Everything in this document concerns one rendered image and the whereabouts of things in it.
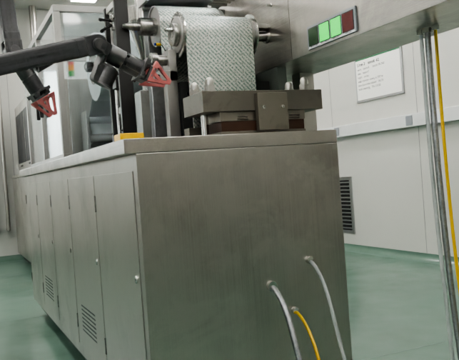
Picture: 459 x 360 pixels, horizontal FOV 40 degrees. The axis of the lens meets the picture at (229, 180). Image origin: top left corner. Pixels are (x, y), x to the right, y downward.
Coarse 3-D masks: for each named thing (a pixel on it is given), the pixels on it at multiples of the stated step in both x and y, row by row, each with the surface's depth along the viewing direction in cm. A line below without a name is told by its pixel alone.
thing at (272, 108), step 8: (256, 96) 187; (264, 96) 187; (272, 96) 188; (280, 96) 190; (256, 104) 187; (264, 104) 187; (272, 104) 188; (280, 104) 189; (256, 112) 188; (264, 112) 187; (272, 112) 188; (280, 112) 189; (256, 120) 188; (264, 120) 187; (272, 120) 188; (280, 120) 189; (256, 128) 188; (264, 128) 187; (272, 128) 188; (280, 128) 189; (288, 128) 190
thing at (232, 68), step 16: (192, 48) 202; (208, 48) 204; (224, 48) 206; (240, 48) 209; (192, 64) 202; (208, 64) 204; (224, 64) 206; (240, 64) 208; (192, 80) 201; (224, 80) 206; (240, 80) 208
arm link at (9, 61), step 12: (84, 36) 182; (96, 36) 184; (36, 48) 177; (48, 48) 179; (60, 48) 180; (72, 48) 182; (84, 48) 183; (0, 60) 172; (12, 60) 174; (24, 60) 176; (36, 60) 177; (48, 60) 179; (60, 60) 181; (0, 72) 173; (12, 72) 175
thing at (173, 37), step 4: (172, 24) 204; (176, 24) 204; (176, 28) 203; (168, 32) 208; (172, 32) 205; (176, 32) 202; (168, 36) 208; (172, 36) 205; (176, 36) 203; (168, 40) 208; (172, 40) 205; (176, 40) 203; (172, 44) 205; (176, 44) 205
